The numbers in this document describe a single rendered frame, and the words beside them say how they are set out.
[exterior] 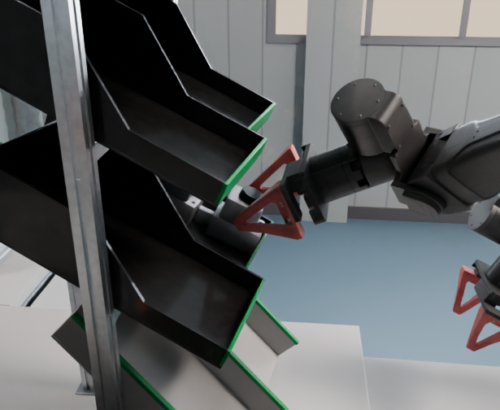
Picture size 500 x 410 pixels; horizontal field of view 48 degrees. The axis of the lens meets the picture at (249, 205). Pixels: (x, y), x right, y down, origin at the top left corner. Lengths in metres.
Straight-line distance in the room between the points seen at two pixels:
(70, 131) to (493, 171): 0.35
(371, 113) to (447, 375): 0.63
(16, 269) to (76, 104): 1.03
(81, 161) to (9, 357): 0.75
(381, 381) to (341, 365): 0.08
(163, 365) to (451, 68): 3.03
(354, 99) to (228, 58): 2.89
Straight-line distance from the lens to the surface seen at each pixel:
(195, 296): 0.59
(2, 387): 1.10
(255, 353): 0.83
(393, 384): 1.05
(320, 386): 1.02
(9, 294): 1.35
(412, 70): 3.48
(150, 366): 0.66
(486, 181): 0.55
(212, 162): 0.51
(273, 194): 0.61
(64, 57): 0.44
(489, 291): 0.90
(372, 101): 0.58
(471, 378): 1.10
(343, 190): 0.65
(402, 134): 0.59
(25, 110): 1.57
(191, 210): 0.69
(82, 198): 0.47
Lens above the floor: 1.53
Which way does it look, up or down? 23 degrees down
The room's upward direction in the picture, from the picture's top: straight up
